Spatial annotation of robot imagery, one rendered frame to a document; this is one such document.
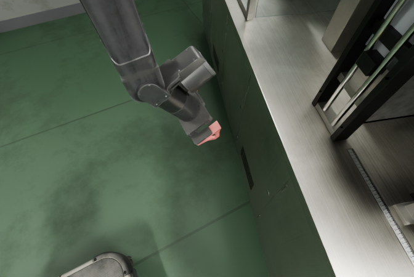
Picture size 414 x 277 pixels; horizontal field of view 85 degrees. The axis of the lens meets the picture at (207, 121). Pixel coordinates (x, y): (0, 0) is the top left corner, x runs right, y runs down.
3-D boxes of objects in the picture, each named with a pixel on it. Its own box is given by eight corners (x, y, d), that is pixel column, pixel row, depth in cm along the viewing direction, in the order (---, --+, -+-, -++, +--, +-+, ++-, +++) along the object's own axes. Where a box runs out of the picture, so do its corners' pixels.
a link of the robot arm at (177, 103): (140, 87, 42) (150, 108, 40) (167, 63, 41) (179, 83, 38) (162, 100, 48) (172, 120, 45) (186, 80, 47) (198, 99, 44)
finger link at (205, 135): (218, 114, 58) (201, 100, 50) (232, 136, 54) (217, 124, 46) (198, 130, 59) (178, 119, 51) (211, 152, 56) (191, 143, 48)
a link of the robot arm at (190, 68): (118, 61, 38) (132, 95, 34) (169, 13, 36) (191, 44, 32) (161, 90, 48) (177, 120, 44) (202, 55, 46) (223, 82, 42)
